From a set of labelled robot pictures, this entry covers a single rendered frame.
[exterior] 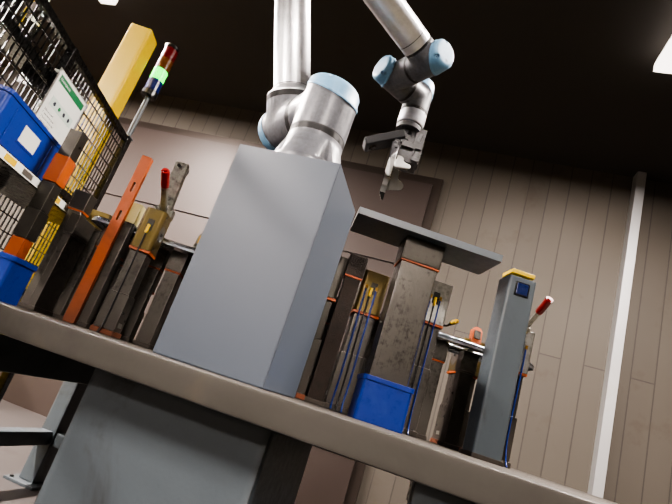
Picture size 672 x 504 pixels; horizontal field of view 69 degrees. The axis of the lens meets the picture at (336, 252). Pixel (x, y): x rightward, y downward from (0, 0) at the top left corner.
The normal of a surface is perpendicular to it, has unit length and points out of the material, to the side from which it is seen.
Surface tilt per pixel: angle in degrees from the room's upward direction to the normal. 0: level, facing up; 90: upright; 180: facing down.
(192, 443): 90
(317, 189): 90
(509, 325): 90
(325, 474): 90
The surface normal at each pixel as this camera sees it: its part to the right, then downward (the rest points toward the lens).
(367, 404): 0.11, -0.26
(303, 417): -0.16, -0.35
